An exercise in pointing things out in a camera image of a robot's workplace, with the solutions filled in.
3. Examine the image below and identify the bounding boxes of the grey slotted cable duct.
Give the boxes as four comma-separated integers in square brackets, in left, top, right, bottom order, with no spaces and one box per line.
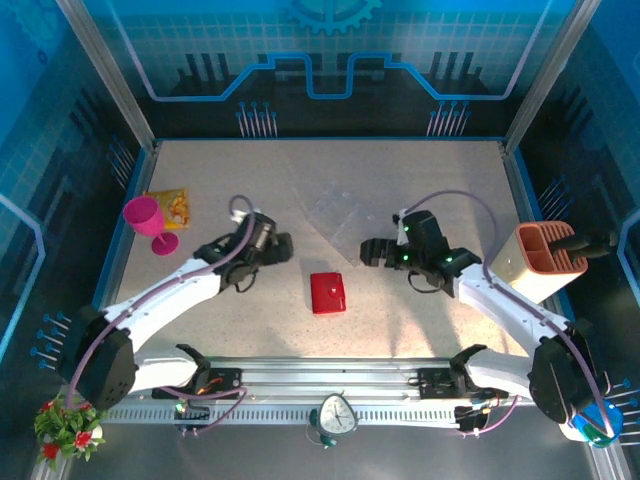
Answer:
[107,407,464,425]

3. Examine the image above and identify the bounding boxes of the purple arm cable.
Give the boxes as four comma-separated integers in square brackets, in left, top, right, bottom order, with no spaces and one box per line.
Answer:
[397,188,619,440]
[67,194,257,437]

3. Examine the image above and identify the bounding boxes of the small green alarm clock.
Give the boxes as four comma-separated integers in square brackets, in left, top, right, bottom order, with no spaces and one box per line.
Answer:
[308,393,358,448]

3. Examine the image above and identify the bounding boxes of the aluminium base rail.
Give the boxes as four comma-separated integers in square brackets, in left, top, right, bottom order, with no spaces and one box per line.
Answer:
[59,357,601,409]

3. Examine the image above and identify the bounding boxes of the blue white globe toy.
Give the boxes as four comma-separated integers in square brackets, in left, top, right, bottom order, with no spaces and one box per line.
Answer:
[558,397,626,449]

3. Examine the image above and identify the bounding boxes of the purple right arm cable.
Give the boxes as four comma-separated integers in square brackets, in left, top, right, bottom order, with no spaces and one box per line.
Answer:
[397,188,619,440]

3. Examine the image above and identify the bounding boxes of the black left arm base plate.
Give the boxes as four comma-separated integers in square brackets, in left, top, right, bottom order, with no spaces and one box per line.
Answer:
[151,367,242,401]

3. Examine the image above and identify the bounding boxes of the aluminium frame post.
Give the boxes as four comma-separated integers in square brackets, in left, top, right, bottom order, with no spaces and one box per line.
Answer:
[501,0,604,154]
[54,0,159,154]

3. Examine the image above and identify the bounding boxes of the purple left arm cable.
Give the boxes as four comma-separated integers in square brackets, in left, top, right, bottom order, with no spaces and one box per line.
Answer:
[67,194,257,437]

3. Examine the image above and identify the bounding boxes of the yellow snack packet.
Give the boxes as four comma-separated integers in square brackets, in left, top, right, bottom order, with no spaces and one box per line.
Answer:
[143,187,193,231]

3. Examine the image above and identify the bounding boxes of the white orange knife block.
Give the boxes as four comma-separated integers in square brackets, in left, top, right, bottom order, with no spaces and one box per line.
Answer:
[492,221,589,304]

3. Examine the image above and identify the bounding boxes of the red card holder wallet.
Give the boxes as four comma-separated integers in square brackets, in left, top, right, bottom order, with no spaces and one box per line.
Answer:
[309,271,347,316]

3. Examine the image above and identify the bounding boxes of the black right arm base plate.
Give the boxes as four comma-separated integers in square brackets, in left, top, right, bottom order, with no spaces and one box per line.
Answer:
[416,367,510,401]

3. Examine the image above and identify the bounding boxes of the pink plastic goblet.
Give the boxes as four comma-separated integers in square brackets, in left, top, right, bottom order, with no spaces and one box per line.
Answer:
[123,195,180,257]

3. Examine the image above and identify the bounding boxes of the potted plant red flowers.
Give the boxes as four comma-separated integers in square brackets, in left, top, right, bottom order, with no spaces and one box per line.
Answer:
[33,394,109,471]

